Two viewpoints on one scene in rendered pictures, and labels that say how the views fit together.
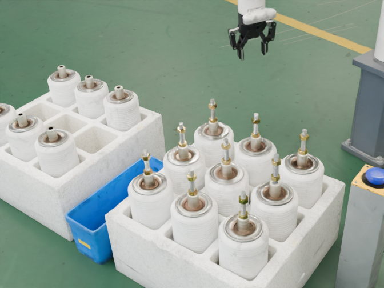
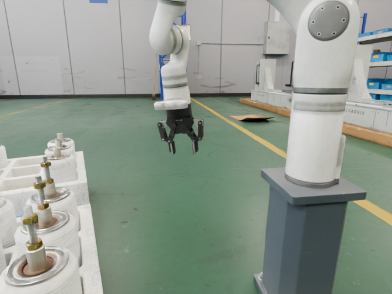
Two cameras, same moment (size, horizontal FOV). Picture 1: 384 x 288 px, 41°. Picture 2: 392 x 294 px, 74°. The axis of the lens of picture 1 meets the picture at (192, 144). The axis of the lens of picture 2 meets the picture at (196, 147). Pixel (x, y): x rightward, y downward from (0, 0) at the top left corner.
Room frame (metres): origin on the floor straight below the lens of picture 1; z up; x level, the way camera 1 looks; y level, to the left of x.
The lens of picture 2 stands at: (0.70, -0.56, 0.50)
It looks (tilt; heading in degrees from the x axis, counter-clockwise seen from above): 15 degrees down; 26
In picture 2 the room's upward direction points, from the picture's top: straight up
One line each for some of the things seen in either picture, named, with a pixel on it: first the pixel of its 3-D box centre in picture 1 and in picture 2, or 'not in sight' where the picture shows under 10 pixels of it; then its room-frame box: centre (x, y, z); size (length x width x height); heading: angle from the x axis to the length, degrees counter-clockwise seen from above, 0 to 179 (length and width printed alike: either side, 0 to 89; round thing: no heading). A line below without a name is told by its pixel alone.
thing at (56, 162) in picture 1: (60, 167); not in sight; (1.05, 0.34, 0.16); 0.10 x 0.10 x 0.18
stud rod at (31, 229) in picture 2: (303, 144); (32, 232); (0.88, -0.24, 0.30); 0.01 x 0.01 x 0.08
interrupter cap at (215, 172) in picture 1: (226, 173); not in sight; (0.86, -0.07, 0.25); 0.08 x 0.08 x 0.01
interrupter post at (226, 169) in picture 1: (226, 168); not in sight; (0.86, -0.07, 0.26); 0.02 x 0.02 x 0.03
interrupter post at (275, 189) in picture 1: (275, 188); not in sight; (0.79, -0.16, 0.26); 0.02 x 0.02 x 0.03
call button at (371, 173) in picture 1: (376, 177); not in sight; (0.73, -0.34, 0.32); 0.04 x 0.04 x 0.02
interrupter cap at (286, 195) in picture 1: (274, 193); not in sight; (0.79, -0.16, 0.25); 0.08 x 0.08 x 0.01
